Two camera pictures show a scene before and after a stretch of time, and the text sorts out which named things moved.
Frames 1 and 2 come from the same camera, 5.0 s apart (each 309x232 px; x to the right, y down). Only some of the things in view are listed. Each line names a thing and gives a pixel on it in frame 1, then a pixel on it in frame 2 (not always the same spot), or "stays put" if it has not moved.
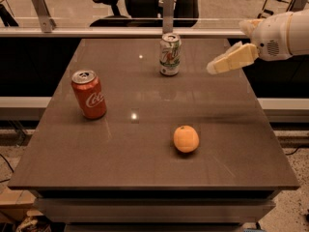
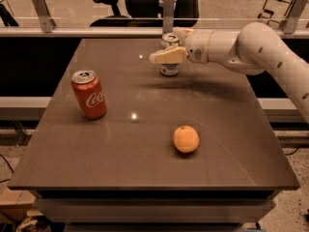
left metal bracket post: x=47 y=22 stays put
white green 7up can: x=170 y=54 stays put
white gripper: x=269 y=38 -> x=197 y=46
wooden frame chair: x=278 y=0 stays put
